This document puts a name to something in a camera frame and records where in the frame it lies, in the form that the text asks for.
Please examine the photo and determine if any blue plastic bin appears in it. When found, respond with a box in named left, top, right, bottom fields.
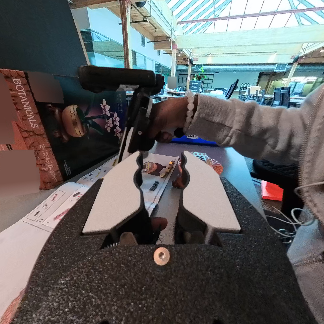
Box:
left=171, top=133, right=219, bottom=147

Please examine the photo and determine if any black mesh chair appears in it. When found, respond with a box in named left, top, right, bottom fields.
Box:
left=252, top=159, right=300, bottom=218

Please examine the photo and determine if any white instruction booklet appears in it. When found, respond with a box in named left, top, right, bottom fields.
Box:
left=0, top=152, right=180, bottom=322

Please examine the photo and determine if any green potted plant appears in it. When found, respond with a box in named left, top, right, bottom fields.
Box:
left=193, top=66, right=208, bottom=81

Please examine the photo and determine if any white earphone cable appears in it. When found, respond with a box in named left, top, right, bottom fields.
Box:
left=264, top=181, right=324, bottom=241

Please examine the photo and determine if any black panel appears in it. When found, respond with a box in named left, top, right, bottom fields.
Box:
left=0, top=0, right=90, bottom=77

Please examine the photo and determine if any person's right hand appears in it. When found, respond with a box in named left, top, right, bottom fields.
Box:
left=147, top=95, right=189, bottom=144

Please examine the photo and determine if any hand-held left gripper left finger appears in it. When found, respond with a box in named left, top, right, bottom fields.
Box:
left=83, top=151, right=146, bottom=236

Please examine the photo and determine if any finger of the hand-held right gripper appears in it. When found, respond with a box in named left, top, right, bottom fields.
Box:
left=118, top=127, right=134, bottom=163

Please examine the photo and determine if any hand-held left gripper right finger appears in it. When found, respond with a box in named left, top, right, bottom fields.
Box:
left=175, top=151, right=242, bottom=244

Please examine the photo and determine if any brick pot model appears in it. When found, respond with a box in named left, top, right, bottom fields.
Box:
left=171, top=152, right=224, bottom=189

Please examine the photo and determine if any black flower print box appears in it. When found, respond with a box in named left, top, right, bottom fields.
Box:
left=0, top=69, right=128, bottom=192

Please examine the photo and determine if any white bead bracelet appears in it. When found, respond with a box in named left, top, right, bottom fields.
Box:
left=184, top=91, right=197, bottom=133

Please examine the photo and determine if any row of black office chairs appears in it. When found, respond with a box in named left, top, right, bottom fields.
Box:
left=223, top=79, right=314, bottom=107

